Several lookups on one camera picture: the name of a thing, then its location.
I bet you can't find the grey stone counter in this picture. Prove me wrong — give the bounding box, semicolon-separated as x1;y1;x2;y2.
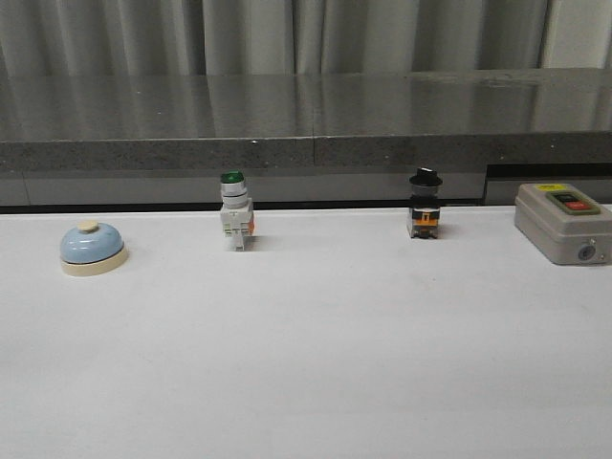
1;69;611;208

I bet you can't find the grey curtain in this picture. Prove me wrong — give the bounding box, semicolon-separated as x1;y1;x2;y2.
1;1;611;77

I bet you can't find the black rotary selector switch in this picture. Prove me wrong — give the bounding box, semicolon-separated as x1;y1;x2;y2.
407;167;443;239

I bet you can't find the grey on-off switch box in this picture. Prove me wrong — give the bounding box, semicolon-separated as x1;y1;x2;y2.
514;183;611;266

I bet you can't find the blue desk bell cream base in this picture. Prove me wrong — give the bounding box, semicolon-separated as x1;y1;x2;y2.
59;220;128;276

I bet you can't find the green pushbutton switch white body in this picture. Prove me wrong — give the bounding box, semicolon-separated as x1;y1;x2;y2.
220;170;254;251

